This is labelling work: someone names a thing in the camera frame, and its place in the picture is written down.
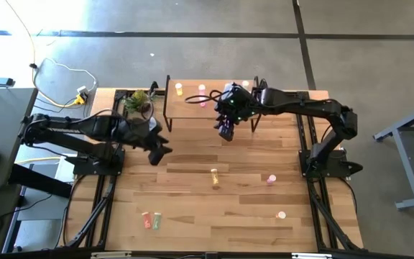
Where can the yellow medicine bottle white cap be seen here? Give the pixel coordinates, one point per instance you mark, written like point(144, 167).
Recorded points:
point(179, 89)
point(215, 177)

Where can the clear cup on shelf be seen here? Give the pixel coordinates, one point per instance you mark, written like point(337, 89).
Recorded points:
point(245, 83)

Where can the silver metal bracket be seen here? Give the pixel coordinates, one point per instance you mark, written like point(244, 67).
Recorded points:
point(311, 255)
point(110, 254)

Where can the green medicine bottle white cap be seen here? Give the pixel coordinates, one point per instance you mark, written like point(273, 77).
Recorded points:
point(156, 220)

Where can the pink cup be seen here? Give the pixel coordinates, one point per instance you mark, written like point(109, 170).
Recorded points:
point(202, 88)

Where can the white power adapter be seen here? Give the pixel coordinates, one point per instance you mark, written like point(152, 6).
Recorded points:
point(82, 90)

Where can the black aluminium table frame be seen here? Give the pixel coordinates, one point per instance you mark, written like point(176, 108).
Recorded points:
point(119, 95)

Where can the wooden shelf with black legs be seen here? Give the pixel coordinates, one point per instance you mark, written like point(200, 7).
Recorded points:
point(185, 109)

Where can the green plant in black pot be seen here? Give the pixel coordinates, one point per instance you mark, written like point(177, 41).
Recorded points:
point(139, 101)

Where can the amber medicine bottle white cap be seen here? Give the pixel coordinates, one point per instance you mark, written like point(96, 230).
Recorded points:
point(281, 215)

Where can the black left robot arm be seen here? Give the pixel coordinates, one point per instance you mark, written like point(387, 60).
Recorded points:
point(67, 126)

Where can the grey-blue table frame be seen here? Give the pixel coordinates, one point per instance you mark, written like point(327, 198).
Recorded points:
point(406, 169)

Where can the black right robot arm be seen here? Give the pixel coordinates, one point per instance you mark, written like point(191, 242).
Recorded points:
point(300, 104)

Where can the grey desk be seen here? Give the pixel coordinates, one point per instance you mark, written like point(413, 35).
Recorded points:
point(2, 118)

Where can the yellow power plug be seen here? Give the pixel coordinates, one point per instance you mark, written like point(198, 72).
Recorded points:
point(81, 99)

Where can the black floor beam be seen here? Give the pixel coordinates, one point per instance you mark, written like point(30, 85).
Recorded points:
point(41, 181)

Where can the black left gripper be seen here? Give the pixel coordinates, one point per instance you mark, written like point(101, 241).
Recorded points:
point(140, 135)

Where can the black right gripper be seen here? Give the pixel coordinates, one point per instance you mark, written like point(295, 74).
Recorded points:
point(234, 108)

